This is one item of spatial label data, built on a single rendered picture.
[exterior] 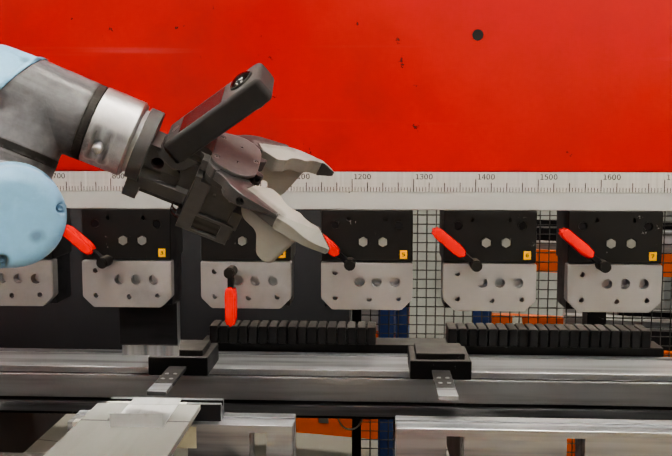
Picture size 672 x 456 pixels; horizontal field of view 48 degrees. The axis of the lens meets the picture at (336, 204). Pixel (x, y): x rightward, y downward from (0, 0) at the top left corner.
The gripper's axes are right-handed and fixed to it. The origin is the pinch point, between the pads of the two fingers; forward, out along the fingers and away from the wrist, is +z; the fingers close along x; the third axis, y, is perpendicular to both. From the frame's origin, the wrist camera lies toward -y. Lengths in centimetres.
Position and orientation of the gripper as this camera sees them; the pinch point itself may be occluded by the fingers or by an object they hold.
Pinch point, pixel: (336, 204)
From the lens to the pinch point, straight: 76.0
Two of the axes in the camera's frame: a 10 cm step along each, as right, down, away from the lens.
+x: -0.2, 5.1, -8.6
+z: 9.0, 3.8, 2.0
